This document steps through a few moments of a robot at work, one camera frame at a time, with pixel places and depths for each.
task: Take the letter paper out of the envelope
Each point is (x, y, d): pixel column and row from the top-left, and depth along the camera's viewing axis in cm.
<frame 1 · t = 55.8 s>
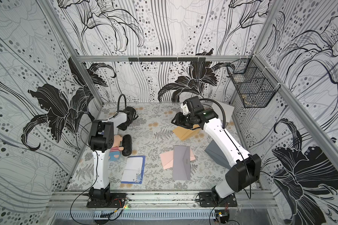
left hand: (114, 126, 103), fingers open
right hand: (175, 121, 78), fingers open
yellow kraft envelope: (185, 134, 101), on the table
pink envelope: (167, 159, 91), on the table
lilac grey envelope: (181, 163, 88), on the table
pink plush doll toy: (117, 151, 87), point 6 cm above the table
white blue-bordered letter paper: (134, 170, 84), on the table

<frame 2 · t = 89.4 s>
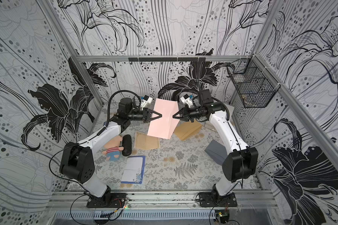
left hand: (160, 118, 75), fingers closed
right hand: (175, 116, 74), fingers closed
pink envelope: (163, 126, 73), point 27 cm above the table
cream letter paper: (144, 141, 97), on the table
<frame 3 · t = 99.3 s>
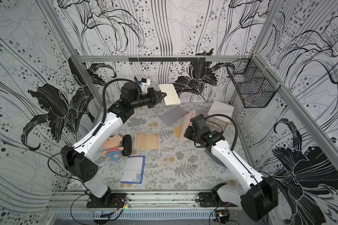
left hand: (166, 96, 70), fingers closed
right hand: (187, 130, 80), fingers closed
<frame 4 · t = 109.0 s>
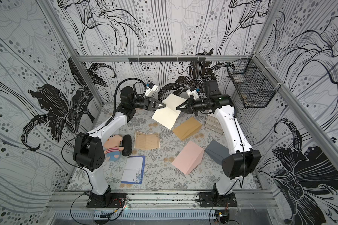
left hand: (162, 107, 71), fingers closed
right hand: (178, 107, 69), fingers closed
pink envelope: (189, 158, 91), on the table
cream letter paper 2: (167, 116, 71), point 33 cm above the table
dark grey envelope: (217, 151, 92), on the table
